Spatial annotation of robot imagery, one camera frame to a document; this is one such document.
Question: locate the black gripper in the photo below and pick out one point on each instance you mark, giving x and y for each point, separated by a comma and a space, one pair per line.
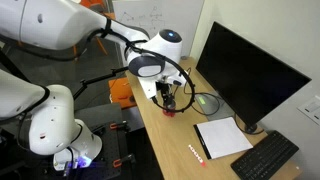
165, 88

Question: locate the white red marker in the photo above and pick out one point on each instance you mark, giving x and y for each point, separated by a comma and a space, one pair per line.
196, 155

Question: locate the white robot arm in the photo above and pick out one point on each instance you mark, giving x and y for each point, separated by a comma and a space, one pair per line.
53, 23

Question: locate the red thermos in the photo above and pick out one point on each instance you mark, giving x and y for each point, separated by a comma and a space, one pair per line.
169, 114

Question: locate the green sticky note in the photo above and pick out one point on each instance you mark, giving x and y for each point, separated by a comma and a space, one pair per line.
201, 100

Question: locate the silver monitor stand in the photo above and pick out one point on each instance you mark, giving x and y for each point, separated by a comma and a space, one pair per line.
213, 106

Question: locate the orange box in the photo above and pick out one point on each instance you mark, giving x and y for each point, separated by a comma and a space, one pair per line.
121, 93

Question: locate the orange black clamp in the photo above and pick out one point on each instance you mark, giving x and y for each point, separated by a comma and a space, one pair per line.
122, 161
118, 126

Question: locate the white notepad black spine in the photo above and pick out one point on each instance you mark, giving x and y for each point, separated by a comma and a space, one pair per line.
225, 137

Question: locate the black robot table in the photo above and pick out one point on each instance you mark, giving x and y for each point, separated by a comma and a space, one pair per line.
108, 146

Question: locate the black computer monitor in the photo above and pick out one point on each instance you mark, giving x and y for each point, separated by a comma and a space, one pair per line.
246, 73

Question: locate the small black stand base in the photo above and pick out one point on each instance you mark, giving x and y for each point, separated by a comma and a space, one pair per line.
250, 128

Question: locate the large whiteboard with drawings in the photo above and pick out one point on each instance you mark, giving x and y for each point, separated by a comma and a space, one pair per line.
156, 16

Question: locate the black keyboard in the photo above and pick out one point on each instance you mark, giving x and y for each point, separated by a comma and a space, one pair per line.
265, 156

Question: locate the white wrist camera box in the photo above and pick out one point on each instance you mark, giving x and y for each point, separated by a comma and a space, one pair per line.
148, 87

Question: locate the white wall outlet plate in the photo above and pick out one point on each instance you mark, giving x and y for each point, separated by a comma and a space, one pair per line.
311, 109

